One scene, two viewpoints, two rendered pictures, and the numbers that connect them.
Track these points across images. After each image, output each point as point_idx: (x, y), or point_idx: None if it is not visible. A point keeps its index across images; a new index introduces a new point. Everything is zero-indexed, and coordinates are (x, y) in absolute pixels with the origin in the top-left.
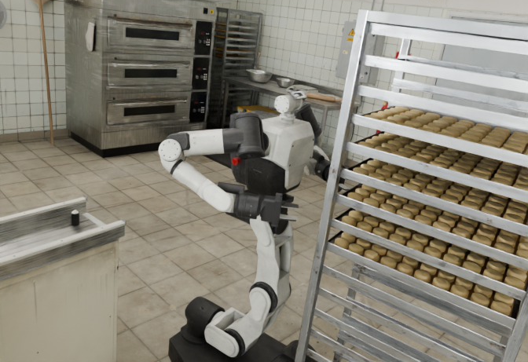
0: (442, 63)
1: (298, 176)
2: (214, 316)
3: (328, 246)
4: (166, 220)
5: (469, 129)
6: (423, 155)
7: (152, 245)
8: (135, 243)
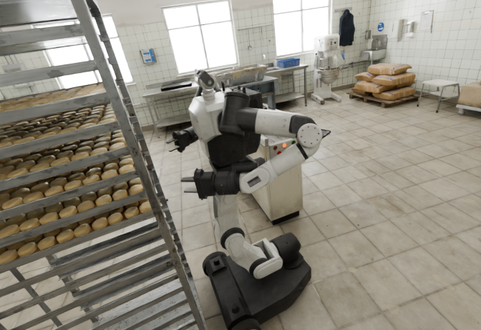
0: (22, 33)
1: (203, 147)
2: (273, 243)
3: (147, 167)
4: None
5: (13, 106)
6: (66, 115)
7: (480, 275)
8: (477, 260)
